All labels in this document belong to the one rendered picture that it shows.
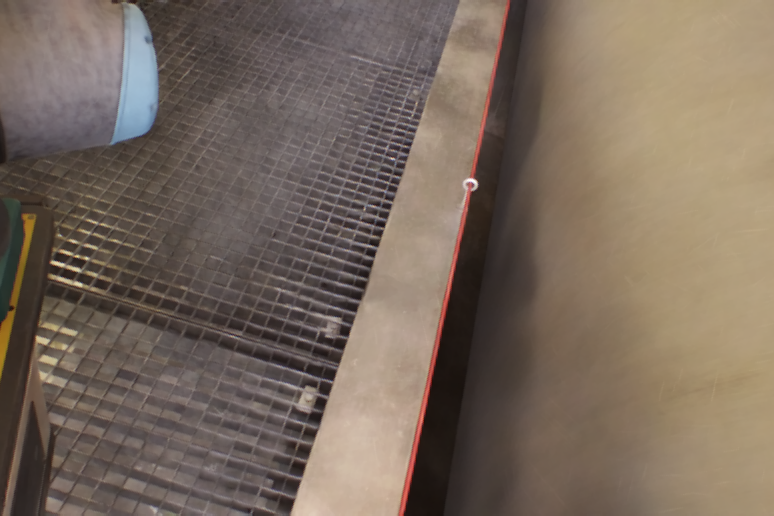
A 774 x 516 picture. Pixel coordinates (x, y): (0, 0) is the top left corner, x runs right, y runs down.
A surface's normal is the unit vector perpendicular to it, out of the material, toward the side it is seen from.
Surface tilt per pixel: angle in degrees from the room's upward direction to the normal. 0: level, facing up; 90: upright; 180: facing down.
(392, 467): 1
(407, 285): 0
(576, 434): 65
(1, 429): 0
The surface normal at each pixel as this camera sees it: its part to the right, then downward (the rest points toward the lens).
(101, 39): 0.43, -0.33
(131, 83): 0.63, 0.27
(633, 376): -0.70, -0.62
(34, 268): 0.19, -0.71
